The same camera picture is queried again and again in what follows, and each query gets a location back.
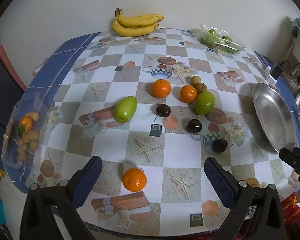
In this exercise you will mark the black and white charger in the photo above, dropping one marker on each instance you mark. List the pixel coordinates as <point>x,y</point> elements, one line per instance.
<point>276,71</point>

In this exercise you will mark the dark plum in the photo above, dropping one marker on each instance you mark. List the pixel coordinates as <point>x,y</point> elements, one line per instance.
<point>163,110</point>
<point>194,125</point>
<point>220,145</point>

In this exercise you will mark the clear plastic fruit box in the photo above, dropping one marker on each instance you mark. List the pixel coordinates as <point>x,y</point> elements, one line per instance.
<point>236,46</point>

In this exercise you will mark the checkered printed tablecloth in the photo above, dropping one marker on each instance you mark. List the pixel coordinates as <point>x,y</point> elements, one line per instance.
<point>110,145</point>

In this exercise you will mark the dark blue cabinet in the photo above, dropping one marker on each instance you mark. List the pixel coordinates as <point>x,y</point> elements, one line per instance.
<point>1,100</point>

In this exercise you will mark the yellow banana bunch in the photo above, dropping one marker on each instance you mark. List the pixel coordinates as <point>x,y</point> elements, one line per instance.
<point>132,30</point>

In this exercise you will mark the brown longan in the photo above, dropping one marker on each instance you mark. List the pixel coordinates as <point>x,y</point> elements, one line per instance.
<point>253,181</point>

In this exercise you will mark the bunch of boxed longans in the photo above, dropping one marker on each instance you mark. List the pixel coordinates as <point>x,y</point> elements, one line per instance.
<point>31,135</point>

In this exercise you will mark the white shelf unit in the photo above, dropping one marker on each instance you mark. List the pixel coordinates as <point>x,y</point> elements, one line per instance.
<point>296,48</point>

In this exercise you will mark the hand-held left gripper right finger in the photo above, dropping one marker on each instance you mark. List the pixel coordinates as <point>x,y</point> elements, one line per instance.
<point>218,182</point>

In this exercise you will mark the clear plastic longan box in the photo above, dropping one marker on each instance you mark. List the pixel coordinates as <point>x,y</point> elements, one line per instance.
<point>11,152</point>

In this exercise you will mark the green mango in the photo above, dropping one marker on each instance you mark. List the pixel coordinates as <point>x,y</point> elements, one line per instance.
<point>205,102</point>
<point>126,109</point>

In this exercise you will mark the teal cloth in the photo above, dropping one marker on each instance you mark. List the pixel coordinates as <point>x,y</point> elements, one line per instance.
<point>298,26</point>

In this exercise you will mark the boxed orange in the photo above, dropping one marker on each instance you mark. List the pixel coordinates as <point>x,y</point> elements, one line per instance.
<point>26,123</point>

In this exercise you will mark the group of small green fruits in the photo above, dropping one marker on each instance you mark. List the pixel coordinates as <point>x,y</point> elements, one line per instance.
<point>211,32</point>

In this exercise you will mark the round metal plate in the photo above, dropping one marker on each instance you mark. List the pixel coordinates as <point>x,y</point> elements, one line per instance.
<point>272,115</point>

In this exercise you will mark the red embroidered cloth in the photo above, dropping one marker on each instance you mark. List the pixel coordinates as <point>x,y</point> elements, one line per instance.
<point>292,205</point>

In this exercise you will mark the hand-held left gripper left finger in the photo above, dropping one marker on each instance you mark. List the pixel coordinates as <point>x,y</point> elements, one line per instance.
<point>90,180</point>

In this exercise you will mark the brown kiwi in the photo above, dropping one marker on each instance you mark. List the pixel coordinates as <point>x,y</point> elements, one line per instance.
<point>195,80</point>
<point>201,88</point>

